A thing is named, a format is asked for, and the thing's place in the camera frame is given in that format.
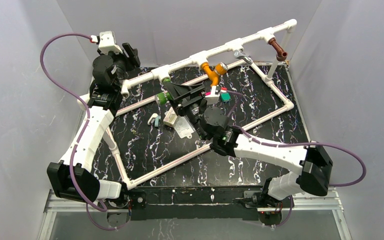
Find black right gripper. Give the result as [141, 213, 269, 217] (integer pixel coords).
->
[163, 82, 208, 142]

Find green plastic faucet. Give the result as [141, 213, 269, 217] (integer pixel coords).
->
[154, 91, 173, 105]

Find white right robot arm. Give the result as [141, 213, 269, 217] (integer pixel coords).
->
[155, 77, 333, 207]

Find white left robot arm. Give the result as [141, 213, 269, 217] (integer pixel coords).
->
[46, 42, 141, 208]

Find small beige cardboard box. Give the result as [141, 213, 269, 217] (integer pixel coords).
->
[163, 107, 178, 128]

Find black marble table mat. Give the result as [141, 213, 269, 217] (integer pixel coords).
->
[110, 66, 308, 187]

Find clear plastic bag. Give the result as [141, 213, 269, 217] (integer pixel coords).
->
[174, 116, 195, 139]

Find white teal thread tape roll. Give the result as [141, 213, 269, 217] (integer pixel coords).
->
[147, 113, 160, 128]

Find small green plastic piece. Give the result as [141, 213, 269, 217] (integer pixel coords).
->
[220, 92, 231, 103]

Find orange plastic faucet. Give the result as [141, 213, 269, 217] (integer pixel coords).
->
[199, 62, 228, 87]

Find chrome metal faucet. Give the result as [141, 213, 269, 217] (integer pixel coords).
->
[233, 49, 254, 65]

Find brown plastic faucet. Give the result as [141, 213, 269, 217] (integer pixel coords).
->
[267, 37, 288, 62]

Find white PVC pipe frame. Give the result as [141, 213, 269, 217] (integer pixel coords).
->
[78, 18, 298, 191]

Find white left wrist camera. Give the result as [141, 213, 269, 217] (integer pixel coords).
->
[90, 31, 124, 55]

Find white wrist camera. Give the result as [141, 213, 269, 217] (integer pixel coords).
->
[90, 31, 124, 55]
[205, 85, 227, 105]

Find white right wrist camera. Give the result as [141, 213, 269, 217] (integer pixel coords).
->
[205, 85, 227, 105]

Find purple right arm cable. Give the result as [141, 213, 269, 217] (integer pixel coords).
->
[225, 91, 367, 187]

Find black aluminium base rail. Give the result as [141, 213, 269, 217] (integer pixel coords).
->
[42, 185, 345, 221]

